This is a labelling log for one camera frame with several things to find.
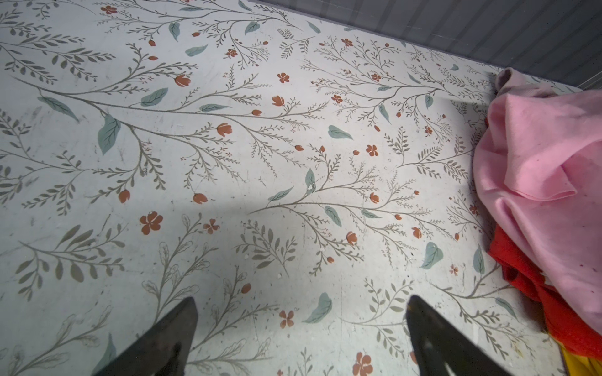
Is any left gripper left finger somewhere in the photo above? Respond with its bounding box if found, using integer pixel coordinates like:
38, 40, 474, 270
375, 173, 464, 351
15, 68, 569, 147
97, 297, 198, 376

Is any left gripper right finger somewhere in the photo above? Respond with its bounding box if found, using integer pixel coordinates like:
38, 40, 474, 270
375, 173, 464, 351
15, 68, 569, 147
406, 295, 510, 376

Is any yellow cloth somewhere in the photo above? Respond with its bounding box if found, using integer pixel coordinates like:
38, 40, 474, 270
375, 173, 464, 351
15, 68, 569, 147
558, 343, 602, 376

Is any red cloth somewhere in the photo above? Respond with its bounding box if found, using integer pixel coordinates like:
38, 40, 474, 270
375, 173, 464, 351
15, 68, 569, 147
488, 227, 601, 360

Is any pink cloth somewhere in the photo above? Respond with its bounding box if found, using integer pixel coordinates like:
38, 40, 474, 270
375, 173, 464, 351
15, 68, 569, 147
473, 68, 601, 331

